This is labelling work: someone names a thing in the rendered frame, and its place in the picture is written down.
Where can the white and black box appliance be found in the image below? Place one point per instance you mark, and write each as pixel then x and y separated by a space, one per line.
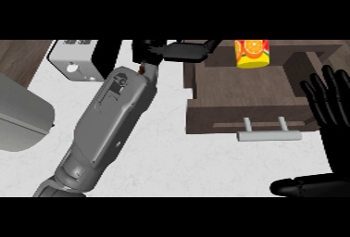
pixel 76 58

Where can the brown wooden drawer front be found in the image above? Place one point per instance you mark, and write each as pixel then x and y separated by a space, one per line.
pixel 215 118

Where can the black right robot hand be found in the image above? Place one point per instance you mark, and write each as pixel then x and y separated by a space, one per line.
pixel 336 145

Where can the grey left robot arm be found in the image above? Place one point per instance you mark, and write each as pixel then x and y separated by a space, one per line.
pixel 110 117

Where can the brown wooden drawer box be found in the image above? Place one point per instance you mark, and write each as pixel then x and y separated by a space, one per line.
pixel 242 83

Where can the brown wooden panel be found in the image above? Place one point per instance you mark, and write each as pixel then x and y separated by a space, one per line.
pixel 22 57

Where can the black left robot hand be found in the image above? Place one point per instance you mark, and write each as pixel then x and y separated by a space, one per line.
pixel 186 52

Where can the grey rounded appliance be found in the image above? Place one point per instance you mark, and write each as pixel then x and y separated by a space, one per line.
pixel 22 120

